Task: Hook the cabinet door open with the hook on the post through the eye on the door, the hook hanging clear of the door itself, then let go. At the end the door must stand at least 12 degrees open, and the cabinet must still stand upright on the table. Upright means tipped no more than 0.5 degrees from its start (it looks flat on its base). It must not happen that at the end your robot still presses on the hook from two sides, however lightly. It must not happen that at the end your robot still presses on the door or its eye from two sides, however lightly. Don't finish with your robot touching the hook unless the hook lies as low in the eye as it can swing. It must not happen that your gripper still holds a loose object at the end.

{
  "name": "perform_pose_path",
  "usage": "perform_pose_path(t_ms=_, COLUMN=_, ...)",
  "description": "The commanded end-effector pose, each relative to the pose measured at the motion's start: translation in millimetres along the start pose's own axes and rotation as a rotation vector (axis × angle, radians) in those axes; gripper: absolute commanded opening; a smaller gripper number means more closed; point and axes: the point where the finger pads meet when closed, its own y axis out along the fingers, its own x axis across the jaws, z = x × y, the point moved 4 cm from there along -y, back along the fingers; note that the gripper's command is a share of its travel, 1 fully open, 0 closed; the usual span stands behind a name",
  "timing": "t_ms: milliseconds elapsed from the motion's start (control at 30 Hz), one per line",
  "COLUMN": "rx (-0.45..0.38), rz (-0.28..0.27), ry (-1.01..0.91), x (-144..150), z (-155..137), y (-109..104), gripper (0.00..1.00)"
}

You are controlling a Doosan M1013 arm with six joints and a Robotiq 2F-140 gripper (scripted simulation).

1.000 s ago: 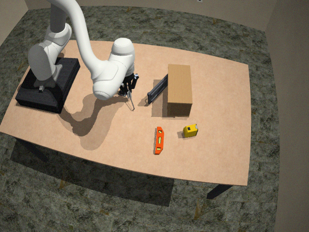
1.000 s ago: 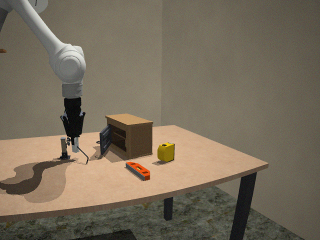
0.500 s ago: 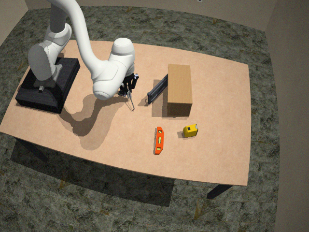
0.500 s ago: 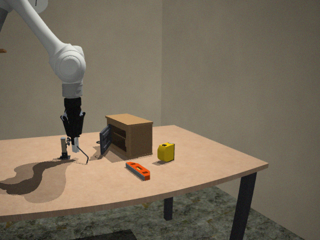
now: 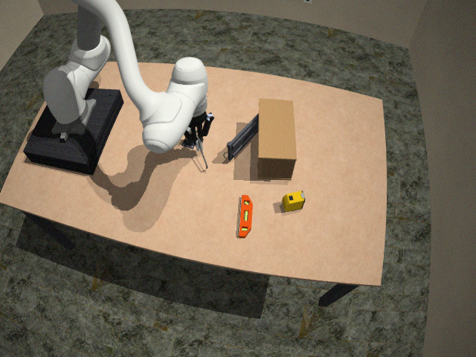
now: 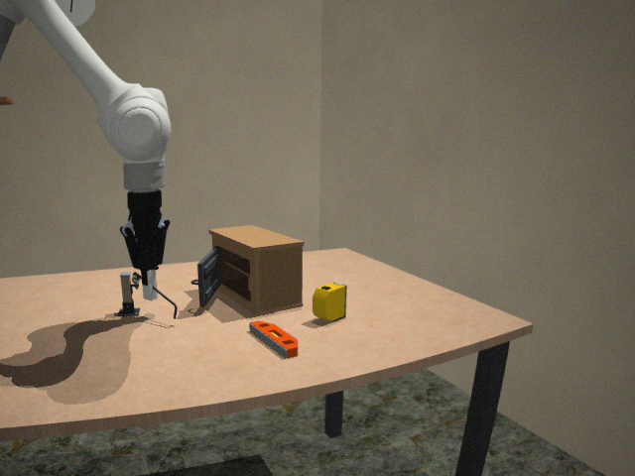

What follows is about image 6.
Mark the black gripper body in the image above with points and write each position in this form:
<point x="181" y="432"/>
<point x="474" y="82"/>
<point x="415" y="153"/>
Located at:
<point x="138" y="202"/>

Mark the brown wooden cabinet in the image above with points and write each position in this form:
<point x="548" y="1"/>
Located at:
<point x="272" y="271"/>

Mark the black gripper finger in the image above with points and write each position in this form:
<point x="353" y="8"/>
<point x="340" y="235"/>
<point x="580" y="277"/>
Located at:
<point x="142" y="257"/>
<point x="156" y="244"/>

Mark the yellow tape measure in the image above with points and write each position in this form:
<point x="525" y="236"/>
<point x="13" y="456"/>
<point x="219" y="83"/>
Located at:
<point x="329" y="302"/>

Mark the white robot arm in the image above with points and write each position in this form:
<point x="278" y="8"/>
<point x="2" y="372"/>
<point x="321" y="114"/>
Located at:
<point x="139" y="129"/>

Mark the orange spirit level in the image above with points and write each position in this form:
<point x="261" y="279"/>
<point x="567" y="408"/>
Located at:
<point x="287" y="345"/>

